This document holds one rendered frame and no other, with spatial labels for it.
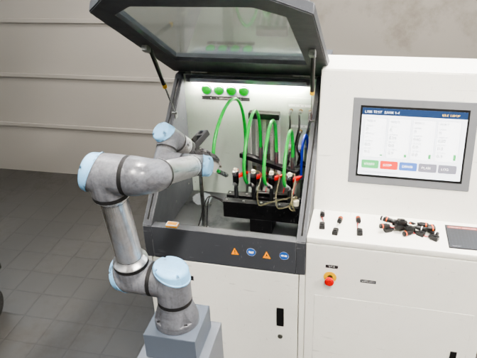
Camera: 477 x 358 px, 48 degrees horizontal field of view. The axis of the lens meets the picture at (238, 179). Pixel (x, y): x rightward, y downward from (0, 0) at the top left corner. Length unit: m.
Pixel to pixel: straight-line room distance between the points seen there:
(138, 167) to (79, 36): 3.12
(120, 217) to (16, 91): 3.49
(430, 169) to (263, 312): 0.93
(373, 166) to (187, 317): 0.98
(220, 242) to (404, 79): 0.98
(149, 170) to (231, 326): 1.19
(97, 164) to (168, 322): 0.60
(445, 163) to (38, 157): 3.82
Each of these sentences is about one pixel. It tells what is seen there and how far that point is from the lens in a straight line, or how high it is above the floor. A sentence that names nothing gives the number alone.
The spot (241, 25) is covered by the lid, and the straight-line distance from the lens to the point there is 1.89.
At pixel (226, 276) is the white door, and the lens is 2.34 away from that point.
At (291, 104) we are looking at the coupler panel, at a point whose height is 1.33.
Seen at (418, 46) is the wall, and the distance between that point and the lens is 4.05.
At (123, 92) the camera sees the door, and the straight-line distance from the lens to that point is 4.52.
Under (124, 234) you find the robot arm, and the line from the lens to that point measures 1.68.
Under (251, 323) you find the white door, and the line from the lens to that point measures 2.48.
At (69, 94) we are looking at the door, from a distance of 4.77.
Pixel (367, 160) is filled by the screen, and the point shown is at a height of 1.20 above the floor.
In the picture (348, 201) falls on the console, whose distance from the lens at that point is 2.30.
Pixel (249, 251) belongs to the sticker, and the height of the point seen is 0.88.
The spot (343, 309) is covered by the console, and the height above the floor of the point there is 0.64.
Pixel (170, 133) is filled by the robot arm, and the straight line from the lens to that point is 1.92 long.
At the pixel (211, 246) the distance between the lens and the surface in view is 2.26.
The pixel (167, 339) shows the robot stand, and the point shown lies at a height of 0.90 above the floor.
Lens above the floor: 2.17
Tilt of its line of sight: 28 degrees down
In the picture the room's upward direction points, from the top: 2 degrees counter-clockwise
